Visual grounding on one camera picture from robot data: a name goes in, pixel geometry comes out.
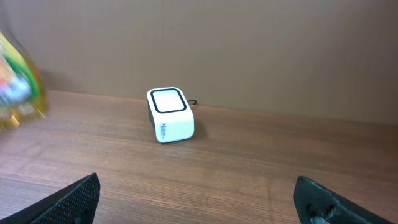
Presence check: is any white barcode scanner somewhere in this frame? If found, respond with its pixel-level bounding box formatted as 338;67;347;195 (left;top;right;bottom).
147;87;195;144

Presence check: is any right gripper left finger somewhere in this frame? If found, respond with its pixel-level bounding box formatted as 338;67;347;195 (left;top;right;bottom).
1;172;101;224

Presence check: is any yellow dish soap bottle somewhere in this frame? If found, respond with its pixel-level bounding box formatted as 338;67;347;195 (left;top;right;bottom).
1;30;48;132

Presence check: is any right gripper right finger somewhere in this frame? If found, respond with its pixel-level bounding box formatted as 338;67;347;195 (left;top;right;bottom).
293;176;392;224

